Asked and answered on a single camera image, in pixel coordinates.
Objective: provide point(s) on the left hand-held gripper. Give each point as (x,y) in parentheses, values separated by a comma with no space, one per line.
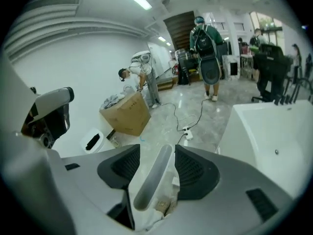
(49,126)

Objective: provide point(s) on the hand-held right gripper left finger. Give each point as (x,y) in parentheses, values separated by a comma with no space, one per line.
(83,187)

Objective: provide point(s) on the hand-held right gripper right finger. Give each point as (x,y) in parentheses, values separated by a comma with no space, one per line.
(232,209)

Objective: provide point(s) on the white lidded bin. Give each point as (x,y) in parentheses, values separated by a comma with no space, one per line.
(102,143)

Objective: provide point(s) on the white rounded appliance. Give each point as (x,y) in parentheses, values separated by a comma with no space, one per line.
(127,89)

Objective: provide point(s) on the brown cardboard box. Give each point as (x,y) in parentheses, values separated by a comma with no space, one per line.
(127,116)

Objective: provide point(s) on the blue floor scrap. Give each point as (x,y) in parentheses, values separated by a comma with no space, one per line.
(142,139)

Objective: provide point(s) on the white bathtub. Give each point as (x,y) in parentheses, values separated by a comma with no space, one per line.
(264,131)

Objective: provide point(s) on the white power strip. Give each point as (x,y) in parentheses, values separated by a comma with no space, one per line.
(188,133)

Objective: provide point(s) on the brown wooden platform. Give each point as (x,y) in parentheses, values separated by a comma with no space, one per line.
(166,84)

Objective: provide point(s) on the white leaning panel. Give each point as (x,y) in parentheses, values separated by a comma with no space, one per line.
(159,55)

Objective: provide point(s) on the red fire extinguisher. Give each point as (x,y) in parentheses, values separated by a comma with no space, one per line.
(175,70)

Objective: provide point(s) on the black storage rack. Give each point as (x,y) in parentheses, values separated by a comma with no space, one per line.
(183,65)

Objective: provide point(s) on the white cabinet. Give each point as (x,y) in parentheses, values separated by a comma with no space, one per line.
(226,65)

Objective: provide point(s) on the brown wooden staircase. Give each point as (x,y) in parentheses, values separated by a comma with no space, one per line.
(181,30)

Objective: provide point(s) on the black office chair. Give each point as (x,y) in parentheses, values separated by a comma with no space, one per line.
(271,67)

